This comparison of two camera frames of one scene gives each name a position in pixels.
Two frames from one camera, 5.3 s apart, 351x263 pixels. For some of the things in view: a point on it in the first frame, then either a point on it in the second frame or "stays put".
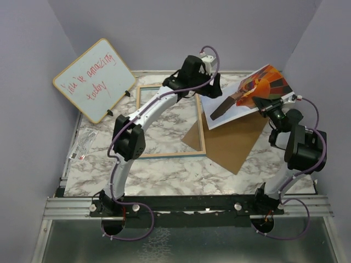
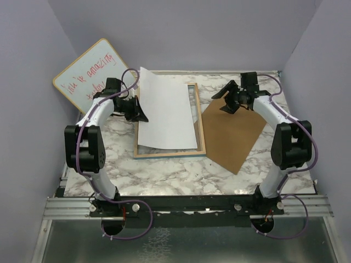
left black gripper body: [208, 90] → [128, 107]
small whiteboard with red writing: [95, 81] stays put
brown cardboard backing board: [230, 144] stays put
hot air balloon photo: [266, 82] → [166, 104]
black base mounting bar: [190, 211] stays put
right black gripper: [262, 103] → [230, 107]
